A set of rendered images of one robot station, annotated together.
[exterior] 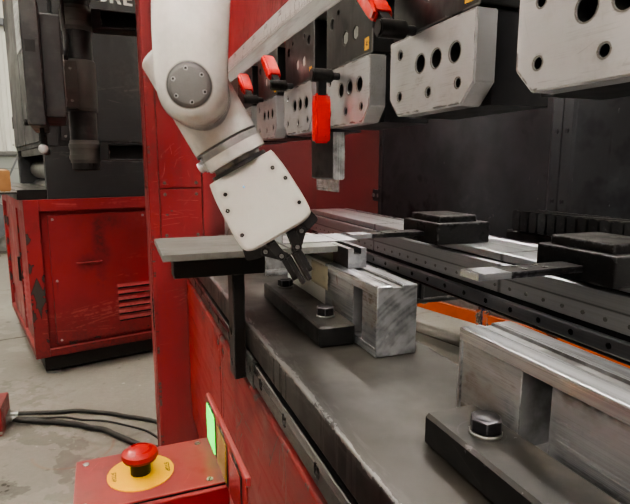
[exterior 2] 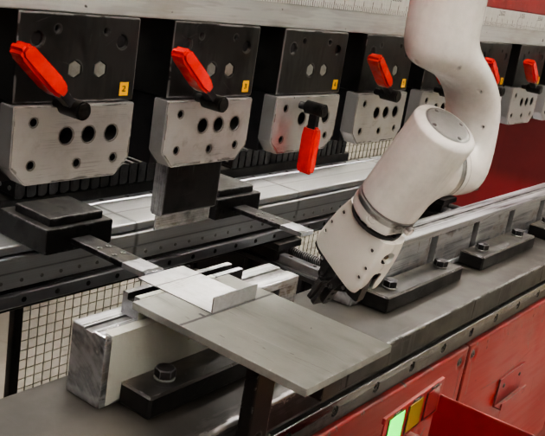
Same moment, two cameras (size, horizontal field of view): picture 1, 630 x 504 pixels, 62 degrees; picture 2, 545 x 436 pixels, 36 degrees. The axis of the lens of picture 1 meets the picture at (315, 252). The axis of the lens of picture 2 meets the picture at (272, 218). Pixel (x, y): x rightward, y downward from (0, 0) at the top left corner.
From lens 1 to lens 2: 1.67 m
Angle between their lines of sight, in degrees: 120
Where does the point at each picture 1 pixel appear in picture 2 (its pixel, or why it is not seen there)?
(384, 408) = (363, 324)
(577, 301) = (199, 232)
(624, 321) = (224, 230)
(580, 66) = not seen: hidden behind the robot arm
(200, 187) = not seen: outside the picture
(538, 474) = (407, 280)
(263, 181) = not seen: hidden behind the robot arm
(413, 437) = (383, 317)
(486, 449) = (403, 287)
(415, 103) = (369, 137)
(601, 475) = (397, 270)
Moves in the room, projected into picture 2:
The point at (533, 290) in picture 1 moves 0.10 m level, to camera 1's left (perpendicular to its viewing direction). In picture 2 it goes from (167, 240) to (193, 262)
